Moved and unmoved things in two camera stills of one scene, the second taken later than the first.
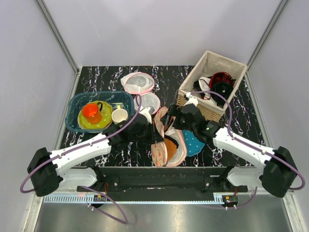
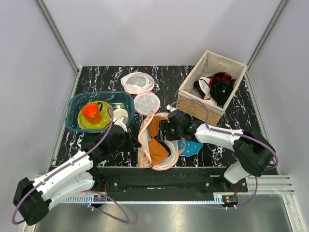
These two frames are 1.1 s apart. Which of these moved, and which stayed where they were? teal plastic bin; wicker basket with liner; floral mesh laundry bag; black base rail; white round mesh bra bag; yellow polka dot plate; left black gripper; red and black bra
Moved: left black gripper; floral mesh laundry bag
Stayed: red and black bra; white round mesh bra bag; yellow polka dot plate; teal plastic bin; wicker basket with liner; black base rail
